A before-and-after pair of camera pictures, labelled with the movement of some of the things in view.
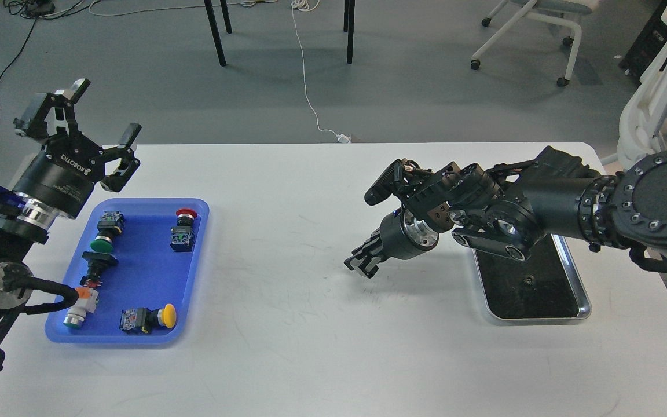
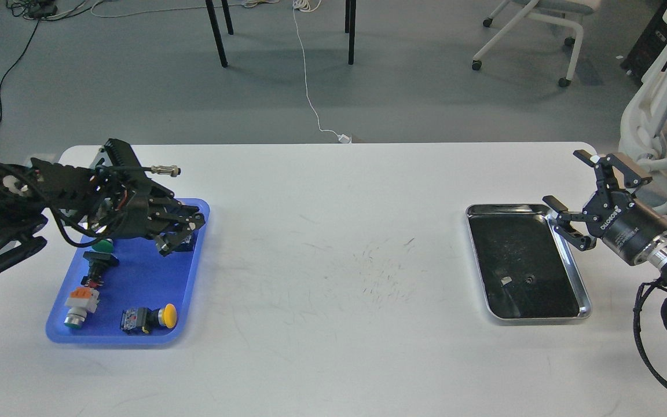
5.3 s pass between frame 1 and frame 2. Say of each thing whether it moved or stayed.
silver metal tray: stayed
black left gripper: moved
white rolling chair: stayed
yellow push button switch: stayed
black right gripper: moved
